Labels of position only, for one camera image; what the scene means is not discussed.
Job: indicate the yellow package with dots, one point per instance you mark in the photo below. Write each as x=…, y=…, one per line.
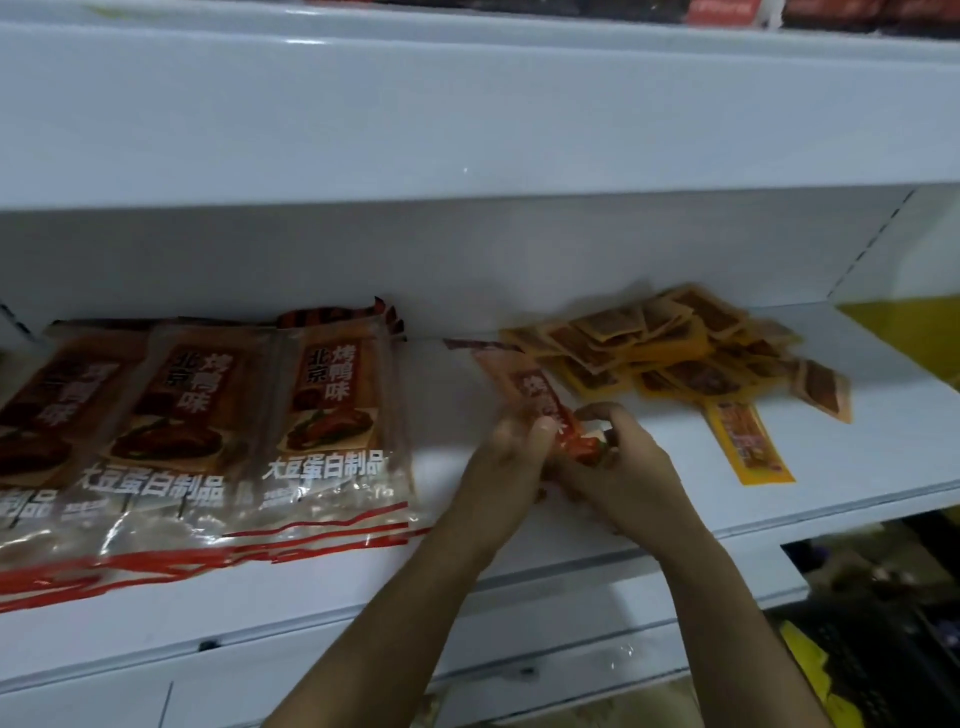
x=911, y=337

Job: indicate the black plastic basket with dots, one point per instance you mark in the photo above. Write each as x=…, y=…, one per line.
x=885, y=660

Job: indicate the person's right forearm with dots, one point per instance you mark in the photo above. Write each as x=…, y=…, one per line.
x=727, y=637

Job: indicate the pile of yellow sachets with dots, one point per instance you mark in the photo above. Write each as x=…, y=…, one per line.
x=660, y=349

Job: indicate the yellow plastic wrapper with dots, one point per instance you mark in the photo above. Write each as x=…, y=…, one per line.
x=814, y=667

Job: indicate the long yellow snack packet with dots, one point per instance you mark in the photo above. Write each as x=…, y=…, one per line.
x=746, y=442

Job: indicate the white metal shelf board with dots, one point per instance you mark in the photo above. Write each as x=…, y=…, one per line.
x=570, y=622
x=847, y=457
x=450, y=112

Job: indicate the person's right hand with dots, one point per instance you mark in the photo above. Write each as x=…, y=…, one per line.
x=634, y=480

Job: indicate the person's left forearm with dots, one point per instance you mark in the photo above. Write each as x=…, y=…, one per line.
x=390, y=645

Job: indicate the person's right thumb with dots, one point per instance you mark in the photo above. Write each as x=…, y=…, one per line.
x=611, y=439

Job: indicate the person's left thumb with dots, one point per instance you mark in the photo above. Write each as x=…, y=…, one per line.
x=541, y=439

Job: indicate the small orange snack packet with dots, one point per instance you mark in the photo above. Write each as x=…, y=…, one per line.
x=536, y=394

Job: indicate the person's left hand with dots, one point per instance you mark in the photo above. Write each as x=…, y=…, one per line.
x=495, y=480

